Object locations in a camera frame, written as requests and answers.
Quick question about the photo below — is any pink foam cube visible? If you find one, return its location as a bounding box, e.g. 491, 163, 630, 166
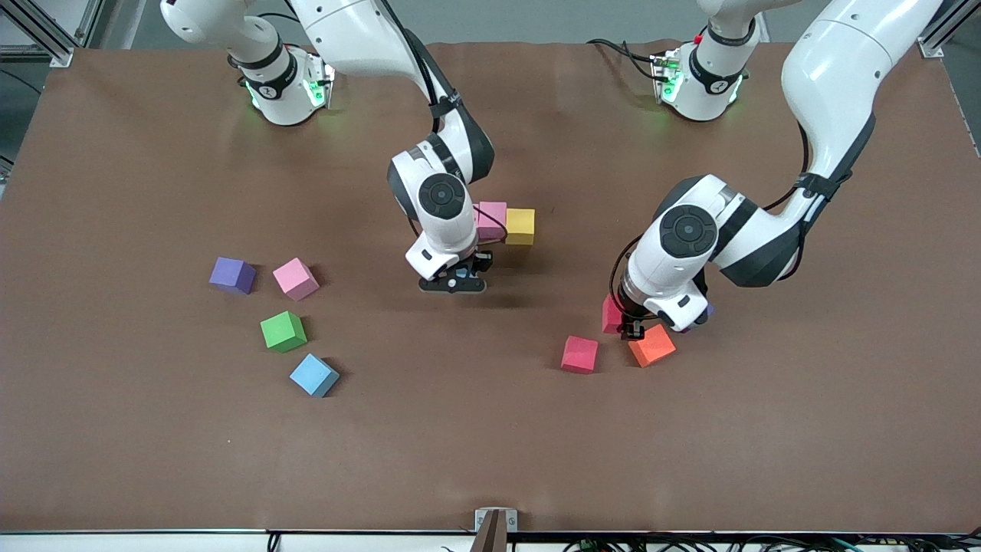
476, 201, 508, 241
272, 257, 320, 302

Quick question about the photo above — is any yellow foam cube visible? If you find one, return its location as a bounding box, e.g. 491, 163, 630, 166
504, 208, 536, 246

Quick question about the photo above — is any green foam cube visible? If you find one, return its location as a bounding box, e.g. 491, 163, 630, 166
260, 310, 308, 354

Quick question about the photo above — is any orange foam cube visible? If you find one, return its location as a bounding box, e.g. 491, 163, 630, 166
628, 324, 678, 369

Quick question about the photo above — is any brown table mat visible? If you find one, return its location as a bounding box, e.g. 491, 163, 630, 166
0, 40, 981, 535

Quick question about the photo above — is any black cable bundle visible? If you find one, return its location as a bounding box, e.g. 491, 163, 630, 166
563, 534, 981, 552

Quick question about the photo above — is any metal clamp bracket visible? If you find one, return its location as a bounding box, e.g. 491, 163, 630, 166
471, 508, 519, 552

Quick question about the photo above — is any aluminium frame profile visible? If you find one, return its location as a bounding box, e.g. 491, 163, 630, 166
75, 0, 106, 47
917, 0, 981, 59
0, 0, 75, 68

